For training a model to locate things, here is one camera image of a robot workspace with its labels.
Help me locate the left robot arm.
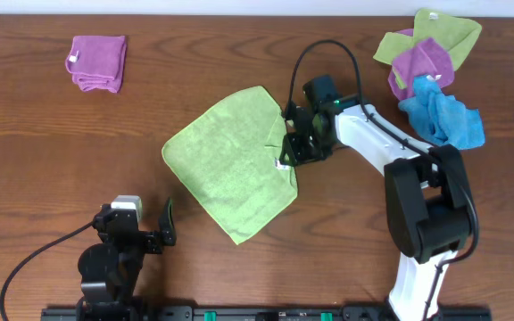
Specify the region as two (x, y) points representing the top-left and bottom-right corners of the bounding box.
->
(75, 195), (177, 321)

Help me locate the green cloth at back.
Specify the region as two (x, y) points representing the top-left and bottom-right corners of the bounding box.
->
(374, 9), (482, 72)

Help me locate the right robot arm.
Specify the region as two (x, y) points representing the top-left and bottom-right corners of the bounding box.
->
(278, 75), (477, 320)

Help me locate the folded purple cloth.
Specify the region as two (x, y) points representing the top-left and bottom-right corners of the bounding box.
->
(65, 36), (127, 94)

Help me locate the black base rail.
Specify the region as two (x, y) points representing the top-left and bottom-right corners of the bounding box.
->
(40, 305), (492, 321)

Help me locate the green microfibre cloth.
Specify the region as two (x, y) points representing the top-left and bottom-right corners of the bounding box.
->
(162, 86), (298, 244)

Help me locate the blue crumpled cloth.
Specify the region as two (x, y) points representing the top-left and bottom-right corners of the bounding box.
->
(399, 75), (485, 150)

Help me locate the purple crumpled cloth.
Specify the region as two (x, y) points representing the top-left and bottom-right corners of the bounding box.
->
(388, 37), (455, 101)

